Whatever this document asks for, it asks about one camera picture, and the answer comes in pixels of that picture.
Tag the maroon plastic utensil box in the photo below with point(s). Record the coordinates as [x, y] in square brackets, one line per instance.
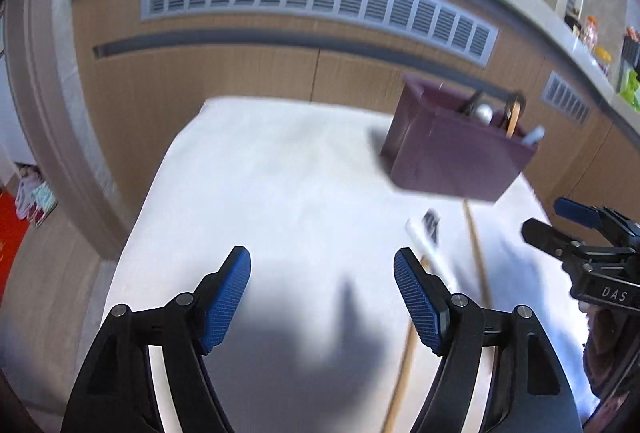
[433, 147]

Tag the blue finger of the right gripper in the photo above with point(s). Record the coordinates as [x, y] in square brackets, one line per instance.
[576, 212]
[549, 240]

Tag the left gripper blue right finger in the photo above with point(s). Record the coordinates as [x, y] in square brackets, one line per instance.
[528, 392]

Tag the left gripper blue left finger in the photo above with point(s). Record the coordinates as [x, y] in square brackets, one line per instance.
[114, 389]

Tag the gloved right hand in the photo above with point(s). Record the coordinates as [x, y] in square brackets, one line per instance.
[613, 337]

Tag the cream white table cloth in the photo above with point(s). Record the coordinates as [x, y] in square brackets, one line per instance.
[316, 343]

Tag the left grey vent grille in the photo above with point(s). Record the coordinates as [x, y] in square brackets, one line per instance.
[437, 23]

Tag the brown wooden spoon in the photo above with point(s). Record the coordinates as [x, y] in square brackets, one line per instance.
[514, 108]

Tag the dark wall utensil holder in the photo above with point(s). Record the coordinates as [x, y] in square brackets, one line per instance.
[631, 48]

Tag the wooden chopstick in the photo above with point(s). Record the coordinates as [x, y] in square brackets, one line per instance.
[402, 380]
[478, 256]

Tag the white plastic spoon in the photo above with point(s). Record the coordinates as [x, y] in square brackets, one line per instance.
[429, 254]

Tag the green packaging bag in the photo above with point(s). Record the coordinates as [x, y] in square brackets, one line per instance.
[629, 88]

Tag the grey-blue plastic spoon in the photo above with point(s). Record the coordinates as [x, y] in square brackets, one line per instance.
[534, 136]

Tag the dark soy sauce bottle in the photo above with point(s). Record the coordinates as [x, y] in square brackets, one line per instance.
[571, 18]

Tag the grey vent grille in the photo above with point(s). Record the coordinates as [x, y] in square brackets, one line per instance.
[561, 96]
[437, 23]

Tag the right grey vent grille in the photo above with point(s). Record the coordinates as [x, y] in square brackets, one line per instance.
[561, 96]

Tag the orange cap clear bottle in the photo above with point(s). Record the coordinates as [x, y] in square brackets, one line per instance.
[589, 33]

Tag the yellow lid red jar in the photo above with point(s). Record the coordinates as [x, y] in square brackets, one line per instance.
[603, 58]

